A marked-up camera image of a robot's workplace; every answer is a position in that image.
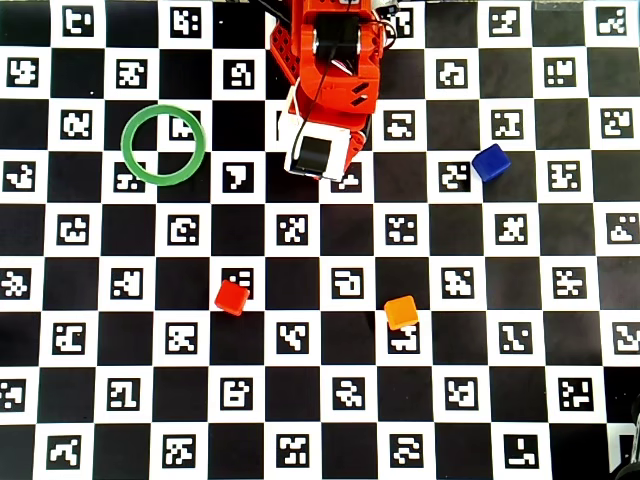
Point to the blue cube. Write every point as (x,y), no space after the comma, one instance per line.
(491,162)

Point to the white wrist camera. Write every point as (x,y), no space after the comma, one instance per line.
(320,155)

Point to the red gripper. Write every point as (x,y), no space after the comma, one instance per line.
(316,155)

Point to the orange cube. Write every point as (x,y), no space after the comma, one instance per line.
(401,311)

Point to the black white marker mat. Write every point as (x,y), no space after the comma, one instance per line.
(300,400)

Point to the red cube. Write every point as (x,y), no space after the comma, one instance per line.
(231,297)

